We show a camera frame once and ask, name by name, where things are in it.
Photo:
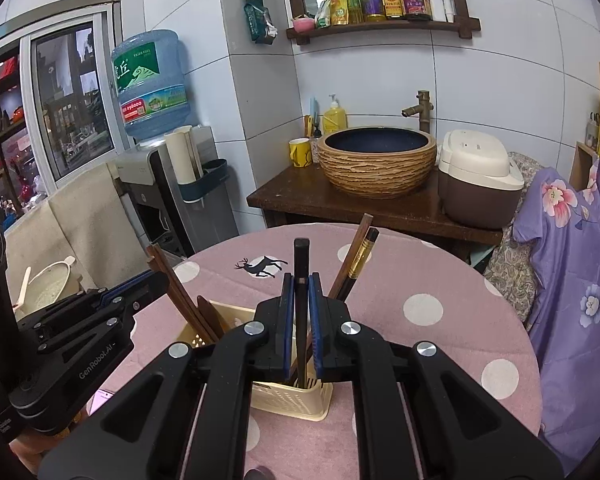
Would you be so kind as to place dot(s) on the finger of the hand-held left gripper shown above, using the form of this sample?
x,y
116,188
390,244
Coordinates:
x,y
150,287
125,286

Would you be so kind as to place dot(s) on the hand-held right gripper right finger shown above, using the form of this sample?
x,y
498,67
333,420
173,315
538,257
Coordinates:
x,y
314,340

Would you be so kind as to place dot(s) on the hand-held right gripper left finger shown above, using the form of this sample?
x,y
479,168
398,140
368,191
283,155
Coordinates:
x,y
287,340

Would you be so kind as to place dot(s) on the brown wooden chopstick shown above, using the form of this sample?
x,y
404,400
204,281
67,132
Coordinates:
x,y
352,247
177,280
167,287

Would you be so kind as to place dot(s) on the cream plastic utensil basket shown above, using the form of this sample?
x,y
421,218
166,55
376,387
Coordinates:
x,y
290,405

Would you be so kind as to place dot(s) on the black chopstick gold band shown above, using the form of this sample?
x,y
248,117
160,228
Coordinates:
x,y
301,260
362,255

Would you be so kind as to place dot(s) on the cream cloth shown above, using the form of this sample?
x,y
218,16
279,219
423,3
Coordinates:
x,y
90,230

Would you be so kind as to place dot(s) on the white colander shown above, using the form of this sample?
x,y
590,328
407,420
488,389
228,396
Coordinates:
x,y
47,287

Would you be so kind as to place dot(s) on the grey water dispenser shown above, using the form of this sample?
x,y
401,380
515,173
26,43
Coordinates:
x,y
210,225

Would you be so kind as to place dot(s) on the blue and white holder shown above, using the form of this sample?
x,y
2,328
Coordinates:
x,y
210,182

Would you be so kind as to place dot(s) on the pink polka dot tablecloth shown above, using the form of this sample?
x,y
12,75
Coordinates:
x,y
430,270

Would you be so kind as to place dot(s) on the dark wooden counter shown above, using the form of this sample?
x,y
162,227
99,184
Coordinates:
x,y
300,195

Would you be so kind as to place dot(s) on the striped ceramic basin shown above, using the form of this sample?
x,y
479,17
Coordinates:
x,y
380,170

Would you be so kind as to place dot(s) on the yellow mug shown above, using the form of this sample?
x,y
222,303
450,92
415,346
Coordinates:
x,y
299,152

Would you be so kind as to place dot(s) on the grey paisley cloth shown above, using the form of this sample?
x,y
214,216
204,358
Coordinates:
x,y
510,270

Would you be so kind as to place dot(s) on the yellow soap dispenser bottle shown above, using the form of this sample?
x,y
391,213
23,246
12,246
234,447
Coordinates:
x,y
335,117

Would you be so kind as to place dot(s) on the white and brown rice cooker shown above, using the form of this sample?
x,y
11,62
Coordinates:
x,y
480,185

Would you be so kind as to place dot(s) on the blue water jug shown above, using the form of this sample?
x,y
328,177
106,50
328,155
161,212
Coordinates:
x,y
150,60

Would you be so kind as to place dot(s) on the brass faucet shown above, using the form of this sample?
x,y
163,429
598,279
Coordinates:
x,y
424,110

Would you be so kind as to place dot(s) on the purple floral cloth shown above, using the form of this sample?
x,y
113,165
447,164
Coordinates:
x,y
580,260

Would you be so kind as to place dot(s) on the green hanging packet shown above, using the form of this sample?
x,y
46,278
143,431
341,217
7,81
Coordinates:
x,y
257,17

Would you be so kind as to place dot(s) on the pink bowl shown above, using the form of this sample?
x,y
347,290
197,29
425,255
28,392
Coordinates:
x,y
303,24

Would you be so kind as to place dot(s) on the wooden box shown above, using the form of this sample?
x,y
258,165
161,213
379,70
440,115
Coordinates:
x,y
582,170

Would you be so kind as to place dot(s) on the dark wooden mirror shelf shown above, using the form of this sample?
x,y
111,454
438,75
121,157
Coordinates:
x,y
380,27

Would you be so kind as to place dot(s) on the green and white packet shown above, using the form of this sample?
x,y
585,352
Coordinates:
x,y
322,12

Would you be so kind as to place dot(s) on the yellow packet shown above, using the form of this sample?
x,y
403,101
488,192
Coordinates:
x,y
337,7

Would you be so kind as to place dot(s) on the green label oil bottle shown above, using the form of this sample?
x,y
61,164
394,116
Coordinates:
x,y
352,5

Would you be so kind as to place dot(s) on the metal frame window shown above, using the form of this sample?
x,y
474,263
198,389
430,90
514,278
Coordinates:
x,y
70,100

